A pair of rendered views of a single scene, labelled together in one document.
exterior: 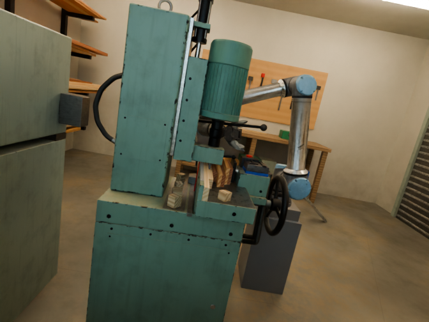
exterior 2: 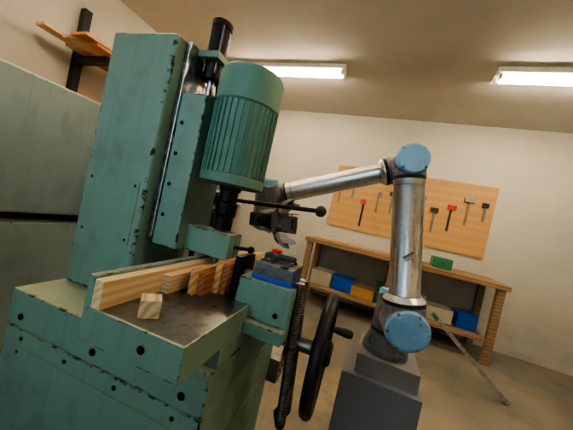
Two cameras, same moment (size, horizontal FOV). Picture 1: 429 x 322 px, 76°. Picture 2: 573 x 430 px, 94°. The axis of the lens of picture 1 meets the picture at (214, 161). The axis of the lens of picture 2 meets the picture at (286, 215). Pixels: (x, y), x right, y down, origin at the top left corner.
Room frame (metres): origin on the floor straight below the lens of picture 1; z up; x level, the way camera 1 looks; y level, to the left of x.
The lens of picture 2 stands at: (0.58, -0.42, 1.13)
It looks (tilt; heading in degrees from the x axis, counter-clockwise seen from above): 1 degrees down; 22
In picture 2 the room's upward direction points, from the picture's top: 12 degrees clockwise
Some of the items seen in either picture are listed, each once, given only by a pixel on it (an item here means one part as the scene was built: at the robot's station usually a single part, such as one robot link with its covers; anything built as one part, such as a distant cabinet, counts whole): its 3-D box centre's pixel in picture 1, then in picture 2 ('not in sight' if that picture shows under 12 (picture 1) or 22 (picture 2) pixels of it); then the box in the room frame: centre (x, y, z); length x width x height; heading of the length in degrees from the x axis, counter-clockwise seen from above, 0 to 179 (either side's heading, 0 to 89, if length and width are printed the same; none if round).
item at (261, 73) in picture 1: (260, 90); (404, 207); (4.53, -0.50, 1.50); 2.00 x 0.04 x 0.90; 92
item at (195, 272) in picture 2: (218, 173); (217, 273); (1.17, -0.03, 0.93); 0.22 x 0.01 x 0.06; 5
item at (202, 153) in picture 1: (207, 154); (212, 243); (1.21, 0.04, 0.99); 0.14 x 0.07 x 0.09; 95
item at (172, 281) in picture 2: (208, 166); (228, 265); (1.30, 0.03, 0.92); 0.55 x 0.02 x 0.04; 5
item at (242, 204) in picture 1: (230, 186); (238, 301); (1.19, -0.09, 0.87); 0.61 x 0.30 x 0.06; 5
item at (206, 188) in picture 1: (204, 170); (201, 268); (1.18, 0.03, 0.92); 0.60 x 0.02 x 0.05; 5
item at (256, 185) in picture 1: (250, 180); (272, 294); (1.20, -0.18, 0.91); 0.15 x 0.14 x 0.09; 5
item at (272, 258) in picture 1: (266, 245); (366, 427); (1.85, -0.49, 0.28); 0.30 x 0.30 x 0.55; 2
